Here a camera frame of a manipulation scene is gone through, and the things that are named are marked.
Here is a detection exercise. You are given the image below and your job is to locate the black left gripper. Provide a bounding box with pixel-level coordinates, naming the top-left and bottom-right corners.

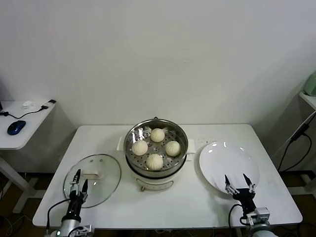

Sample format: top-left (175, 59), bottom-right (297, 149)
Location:
top-left (68, 169), bottom-right (89, 219)

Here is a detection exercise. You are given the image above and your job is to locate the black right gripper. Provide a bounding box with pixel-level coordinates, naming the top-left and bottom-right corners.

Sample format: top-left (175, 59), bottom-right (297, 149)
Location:
top-left (224, 173), bottom-right (257, 210)

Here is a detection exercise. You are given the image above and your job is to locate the glass lid with cream handle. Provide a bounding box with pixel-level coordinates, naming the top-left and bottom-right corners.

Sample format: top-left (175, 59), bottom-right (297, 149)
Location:
top-left (63, 154), bottom-right (122, 208)

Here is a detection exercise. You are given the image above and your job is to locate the white steamed baozi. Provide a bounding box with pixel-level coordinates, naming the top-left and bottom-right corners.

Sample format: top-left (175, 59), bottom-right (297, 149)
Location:
top-left (150, 127), bottom-right (165, 143)
top-left (131, 140), bottom-right (149, 157)
top-left (146, 153), bottom-right (164, 171)
top-left (164, 140), bottom-right (181, 157)

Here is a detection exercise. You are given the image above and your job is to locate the stainless steel steamer basket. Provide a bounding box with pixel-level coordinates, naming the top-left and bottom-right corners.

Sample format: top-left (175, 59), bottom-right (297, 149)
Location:
top-left (116, 119), bottom-right (198, 173)

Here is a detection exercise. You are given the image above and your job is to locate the white round plate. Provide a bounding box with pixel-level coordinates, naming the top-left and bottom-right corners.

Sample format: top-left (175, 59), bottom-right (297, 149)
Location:
top-left (198, 141), bottom-right (261, 198)

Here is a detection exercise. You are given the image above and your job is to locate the white side desk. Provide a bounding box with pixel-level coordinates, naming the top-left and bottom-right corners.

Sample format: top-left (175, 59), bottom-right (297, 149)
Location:
top-left (0, 99), bottom-right (58, 213)

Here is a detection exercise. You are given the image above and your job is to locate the cream electric cooking pot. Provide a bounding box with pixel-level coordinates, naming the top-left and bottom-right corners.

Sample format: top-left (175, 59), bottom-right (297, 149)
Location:
top-left (126, 150), bottom-right (196, 193)

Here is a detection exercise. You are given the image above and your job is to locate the blue computer mouse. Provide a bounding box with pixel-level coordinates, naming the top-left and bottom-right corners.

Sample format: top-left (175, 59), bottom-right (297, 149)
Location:
top-left (7, 119), bottom-right (27, 136)

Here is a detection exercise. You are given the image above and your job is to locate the pale green appliance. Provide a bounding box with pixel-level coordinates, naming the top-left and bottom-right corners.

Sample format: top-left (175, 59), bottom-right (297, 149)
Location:
top-left (303, 73), bottom-right (316, 96)

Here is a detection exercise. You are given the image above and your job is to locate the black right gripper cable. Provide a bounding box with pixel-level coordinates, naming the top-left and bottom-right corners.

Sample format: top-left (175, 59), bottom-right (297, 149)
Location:
top-left (228, 203), bottom-right (247, 229)

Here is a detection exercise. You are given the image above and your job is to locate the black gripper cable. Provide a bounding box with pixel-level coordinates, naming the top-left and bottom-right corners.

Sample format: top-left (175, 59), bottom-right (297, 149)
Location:
top-left (46, 199), bottom-right (71, 232)
top-left (228, 203), bottom-right (247, 229)

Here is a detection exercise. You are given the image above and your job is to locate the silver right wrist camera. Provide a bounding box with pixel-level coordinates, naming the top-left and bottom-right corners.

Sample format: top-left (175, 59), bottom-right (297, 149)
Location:
top-left (246, 206), bottom-right (270, 224)

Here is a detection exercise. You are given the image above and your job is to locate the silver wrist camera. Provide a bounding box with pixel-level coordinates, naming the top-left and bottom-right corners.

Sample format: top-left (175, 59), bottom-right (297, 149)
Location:
top-left (73, 224), bottom-right (95, 237)
top-left (246, 206), bottom-right (270, 224)

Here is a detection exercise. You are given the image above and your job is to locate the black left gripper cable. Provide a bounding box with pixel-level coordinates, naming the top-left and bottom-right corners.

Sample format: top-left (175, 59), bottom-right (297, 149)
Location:
top-left (46, 199), bottom-right (71, 232)

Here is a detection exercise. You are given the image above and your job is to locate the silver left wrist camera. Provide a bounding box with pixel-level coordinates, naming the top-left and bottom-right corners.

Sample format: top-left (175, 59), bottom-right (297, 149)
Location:
top-left (73, 224), bottom-right (95, 237)

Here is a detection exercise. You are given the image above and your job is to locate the white wall cable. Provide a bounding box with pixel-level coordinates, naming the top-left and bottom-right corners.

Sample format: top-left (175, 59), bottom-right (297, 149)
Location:
top-left (273, 115), bottom-right (316, 158)

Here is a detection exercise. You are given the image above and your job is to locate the black power cable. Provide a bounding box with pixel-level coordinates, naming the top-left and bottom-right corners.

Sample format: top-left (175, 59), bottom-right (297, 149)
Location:
top-left (277, 124), bottom-right (313, 172)

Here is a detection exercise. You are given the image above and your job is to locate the silver black cable adapter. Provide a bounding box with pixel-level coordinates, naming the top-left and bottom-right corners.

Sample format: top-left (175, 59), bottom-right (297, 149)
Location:
top-left (40, 99), bottom-right (58, 110)

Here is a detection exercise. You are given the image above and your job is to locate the thin black desk cable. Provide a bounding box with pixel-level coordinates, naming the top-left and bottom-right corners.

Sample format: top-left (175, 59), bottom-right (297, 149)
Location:
top-left (0, 105), bottom-right (49, 119)

